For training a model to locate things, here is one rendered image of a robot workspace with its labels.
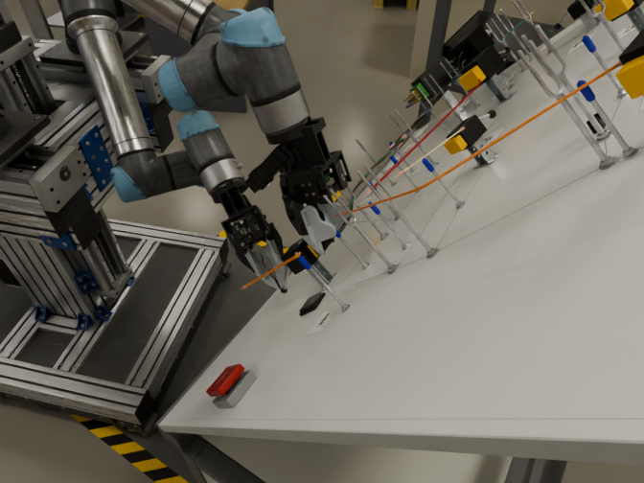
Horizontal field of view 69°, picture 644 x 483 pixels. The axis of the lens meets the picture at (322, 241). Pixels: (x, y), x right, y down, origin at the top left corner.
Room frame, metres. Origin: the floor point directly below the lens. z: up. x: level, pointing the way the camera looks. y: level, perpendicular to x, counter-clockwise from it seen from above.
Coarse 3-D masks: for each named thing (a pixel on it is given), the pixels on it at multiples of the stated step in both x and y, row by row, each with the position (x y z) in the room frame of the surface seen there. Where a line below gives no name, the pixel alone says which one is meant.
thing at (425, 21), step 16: (432, 0) 3.49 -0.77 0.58; (464, 0) 3.44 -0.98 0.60; (480, 0) 3.42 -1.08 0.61; (496, 0) 3.40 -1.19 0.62; (512, 0) 3.38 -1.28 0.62; (528, 0) 3.35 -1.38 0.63; (544, 0) 3.33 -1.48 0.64; (560, 0) 3.31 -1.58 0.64; (432, 16) 3.49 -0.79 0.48; (448, 16) 3.46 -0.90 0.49; (464, 16) 3.44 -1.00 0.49; (512, 16) 3.37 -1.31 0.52; (544, 16) 3.32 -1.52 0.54; (560, 16) 3.30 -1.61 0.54; (416, 32) 3.51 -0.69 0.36; (448, 32) 3.46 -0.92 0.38; (416, 48) 3.51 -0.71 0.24; (416, 64) 3.50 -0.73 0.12
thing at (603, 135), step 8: (528, 40) 0.49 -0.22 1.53; (544, 40) 0.48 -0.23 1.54; (552, 48) 0.48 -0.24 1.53; (536, 56) 0.48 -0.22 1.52; (560, 56) 0.47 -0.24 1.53; (560, 72) 0.47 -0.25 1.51; (568, 80) 0.46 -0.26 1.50; (568, 88) 0.46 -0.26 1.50; (576, 96) 0.46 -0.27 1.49; (584, 104) 0.45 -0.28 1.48; (584, 112) 0.45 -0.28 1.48; (592, 120) 0.44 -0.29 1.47; (600, 128) 0.44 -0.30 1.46; (600, 136) 0.43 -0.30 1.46; (608, 136) 0.43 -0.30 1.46
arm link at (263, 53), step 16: (240, 16) 0.61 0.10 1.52; (256, 16) 0.61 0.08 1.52; (272, 16) 0.62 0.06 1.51; (224, 32) 0.61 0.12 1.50; (240, 32) 0.60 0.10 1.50; (256, 32) 0.60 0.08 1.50; (272, 32) 0.61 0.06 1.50; (224, 48) 0.61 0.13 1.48; (240, 48) 0.59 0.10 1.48; (256, 48) 0.59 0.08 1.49; (272, 48) 0.60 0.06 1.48; (224, 64) 0.59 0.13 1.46; (240, 64) 0.59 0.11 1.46; (256, 64) 0.58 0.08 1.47; (272, 64) 0.59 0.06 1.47; (288, 64) 0.60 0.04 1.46; (224, 80) 0.59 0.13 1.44; (240, 80) 0.59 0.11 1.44; (256, 80) 0.58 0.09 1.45; (272, 80) 0.58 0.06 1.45; (288, 80) 0.59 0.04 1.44; (256, 96) 0.58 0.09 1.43; (272, 96) 0.57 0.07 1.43
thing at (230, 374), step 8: (232, 368) 0.35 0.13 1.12; (240, 368) 0.34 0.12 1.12; (224, 376) 0.34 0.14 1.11; (232, 376) 0.33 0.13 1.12; (240, 376) 0.34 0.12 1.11; (216, 384) 0.33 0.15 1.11; (224, 384) 0.32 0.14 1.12; (232, 384) 0.33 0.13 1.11; (208, 392) 0.32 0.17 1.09; (216, 392) 0.31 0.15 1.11; (224, 392) 0.31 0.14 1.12
